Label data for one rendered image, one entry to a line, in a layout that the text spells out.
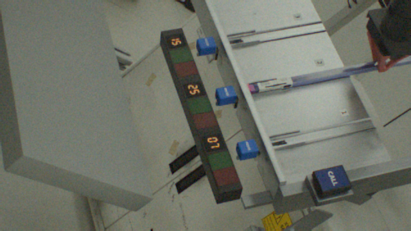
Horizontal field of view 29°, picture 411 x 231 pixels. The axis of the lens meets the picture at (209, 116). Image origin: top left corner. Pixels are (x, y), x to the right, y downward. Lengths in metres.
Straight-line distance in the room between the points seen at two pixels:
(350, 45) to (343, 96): 2.28
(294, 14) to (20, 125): 0.61
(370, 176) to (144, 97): 0.80
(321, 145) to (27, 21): 0.50
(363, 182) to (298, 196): 0.11
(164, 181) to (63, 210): 0.31
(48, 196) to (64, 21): 0.79
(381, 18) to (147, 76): 0.76
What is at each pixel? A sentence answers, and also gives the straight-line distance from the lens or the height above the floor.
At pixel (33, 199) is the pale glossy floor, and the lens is 1.95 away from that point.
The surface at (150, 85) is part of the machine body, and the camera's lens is 1.92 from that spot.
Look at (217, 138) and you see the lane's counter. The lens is 1.28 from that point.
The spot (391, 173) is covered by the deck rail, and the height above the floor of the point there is 0.84.
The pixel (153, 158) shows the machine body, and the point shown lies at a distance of 1.85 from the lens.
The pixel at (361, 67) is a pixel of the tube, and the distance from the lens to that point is 1.39.
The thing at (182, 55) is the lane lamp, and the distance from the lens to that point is 1.38.
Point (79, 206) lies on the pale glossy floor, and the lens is 2.06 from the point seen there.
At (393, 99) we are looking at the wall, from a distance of 3.46.
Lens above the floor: 1.21
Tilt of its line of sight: 25 degrees down
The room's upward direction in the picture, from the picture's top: 53 degrees clockwise
